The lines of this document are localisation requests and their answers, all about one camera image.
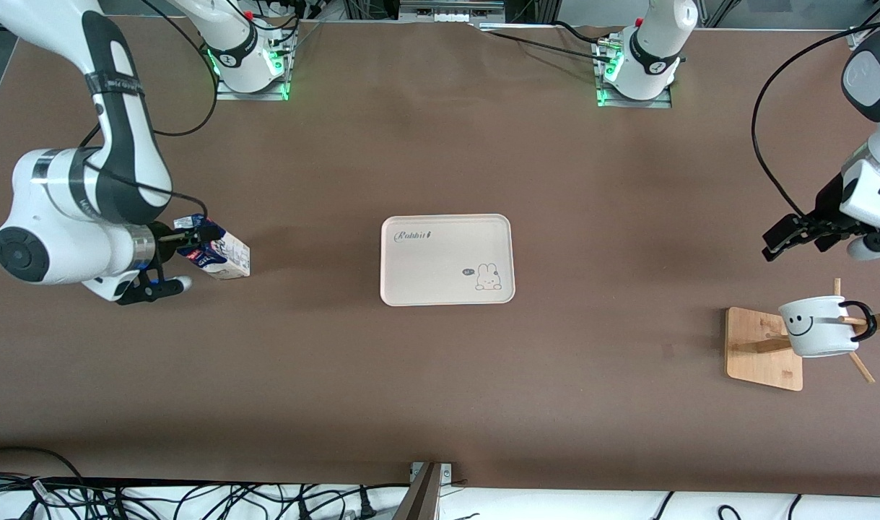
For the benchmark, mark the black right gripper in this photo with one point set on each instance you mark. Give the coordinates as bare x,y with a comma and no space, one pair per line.
165,248

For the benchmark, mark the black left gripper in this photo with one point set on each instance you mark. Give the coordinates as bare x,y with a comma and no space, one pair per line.
827,208

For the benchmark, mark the blue white milk carton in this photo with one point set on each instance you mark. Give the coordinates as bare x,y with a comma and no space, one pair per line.
230,260

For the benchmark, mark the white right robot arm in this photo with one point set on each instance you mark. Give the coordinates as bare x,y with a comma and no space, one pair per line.
71,209

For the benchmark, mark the cream rabbit print tray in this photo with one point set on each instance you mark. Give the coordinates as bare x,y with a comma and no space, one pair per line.
440,260

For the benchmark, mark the wooden mug stand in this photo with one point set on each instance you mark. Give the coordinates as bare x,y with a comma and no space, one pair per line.
761,361

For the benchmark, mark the silver power strip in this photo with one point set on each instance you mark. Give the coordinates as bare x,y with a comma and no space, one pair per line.
450,11

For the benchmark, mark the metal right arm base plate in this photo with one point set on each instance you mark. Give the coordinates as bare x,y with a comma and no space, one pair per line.
252,95

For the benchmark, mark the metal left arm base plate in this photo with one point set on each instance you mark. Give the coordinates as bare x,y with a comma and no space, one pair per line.
634,103

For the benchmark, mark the aluminium frame corner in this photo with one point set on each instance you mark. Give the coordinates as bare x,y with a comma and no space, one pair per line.
860,37

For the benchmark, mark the silver metal bracket plate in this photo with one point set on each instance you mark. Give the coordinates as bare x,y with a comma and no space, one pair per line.
447,473

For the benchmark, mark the grey metal post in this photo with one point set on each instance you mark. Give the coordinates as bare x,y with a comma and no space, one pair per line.
421,498

